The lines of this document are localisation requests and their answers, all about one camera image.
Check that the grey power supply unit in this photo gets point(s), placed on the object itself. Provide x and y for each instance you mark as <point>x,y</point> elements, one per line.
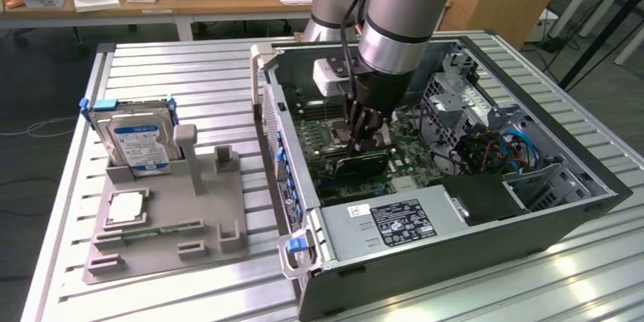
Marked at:
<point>352,231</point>

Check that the installed green RAM stick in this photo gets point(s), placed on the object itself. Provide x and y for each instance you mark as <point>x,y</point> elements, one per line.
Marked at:
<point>332,154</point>

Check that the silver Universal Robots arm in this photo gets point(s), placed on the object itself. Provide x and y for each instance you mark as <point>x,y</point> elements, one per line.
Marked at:
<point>398,16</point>

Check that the hard disk with blue carrier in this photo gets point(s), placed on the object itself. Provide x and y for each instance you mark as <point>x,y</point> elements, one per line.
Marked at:
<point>138,145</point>

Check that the black plastic air shroud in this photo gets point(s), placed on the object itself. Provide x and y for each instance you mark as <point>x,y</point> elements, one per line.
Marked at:
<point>483,197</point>

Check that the silver chipset heatsink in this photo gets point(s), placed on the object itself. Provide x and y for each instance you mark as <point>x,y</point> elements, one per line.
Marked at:
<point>404,183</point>

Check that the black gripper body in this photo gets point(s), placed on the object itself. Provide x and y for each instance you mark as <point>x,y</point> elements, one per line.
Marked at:
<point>383,92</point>

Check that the orange object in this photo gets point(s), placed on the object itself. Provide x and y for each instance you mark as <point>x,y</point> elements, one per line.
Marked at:
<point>12,0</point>

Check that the silver CPU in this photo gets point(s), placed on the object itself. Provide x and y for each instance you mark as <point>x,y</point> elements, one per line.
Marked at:
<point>124,209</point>

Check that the black slanted pole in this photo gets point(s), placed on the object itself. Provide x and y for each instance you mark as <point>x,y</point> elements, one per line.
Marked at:
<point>604,43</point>

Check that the green motherboard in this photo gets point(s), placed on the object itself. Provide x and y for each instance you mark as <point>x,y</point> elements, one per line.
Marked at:
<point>412,156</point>

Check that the black expansion slot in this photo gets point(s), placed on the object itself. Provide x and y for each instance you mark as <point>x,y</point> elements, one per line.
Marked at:
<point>352,191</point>

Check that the graphics card with metal bracket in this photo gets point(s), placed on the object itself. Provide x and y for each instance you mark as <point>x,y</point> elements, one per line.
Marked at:
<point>362,165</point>

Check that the grey perforated disk bay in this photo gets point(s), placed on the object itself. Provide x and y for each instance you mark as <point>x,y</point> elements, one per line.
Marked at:
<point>452,103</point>

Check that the grey open disk bay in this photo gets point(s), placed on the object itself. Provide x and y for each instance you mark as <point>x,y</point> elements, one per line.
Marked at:
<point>548,186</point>

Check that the grey parts rack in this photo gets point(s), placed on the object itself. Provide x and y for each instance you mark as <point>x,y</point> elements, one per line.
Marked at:
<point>166,205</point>

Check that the blue case latch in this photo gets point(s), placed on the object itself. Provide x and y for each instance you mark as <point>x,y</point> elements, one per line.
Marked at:
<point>295,245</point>

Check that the wooden desk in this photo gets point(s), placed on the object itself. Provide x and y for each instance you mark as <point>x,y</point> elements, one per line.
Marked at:
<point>227,1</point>

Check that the CPU socket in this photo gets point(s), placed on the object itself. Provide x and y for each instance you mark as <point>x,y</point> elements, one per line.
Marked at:
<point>338,133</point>

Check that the black power strip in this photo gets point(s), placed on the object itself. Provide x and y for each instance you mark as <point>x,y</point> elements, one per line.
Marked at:
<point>556,45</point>

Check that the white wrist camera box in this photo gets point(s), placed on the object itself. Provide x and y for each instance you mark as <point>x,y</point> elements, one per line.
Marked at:
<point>327,78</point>

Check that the open black PC case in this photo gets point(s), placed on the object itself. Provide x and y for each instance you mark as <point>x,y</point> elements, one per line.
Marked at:
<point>452,261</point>

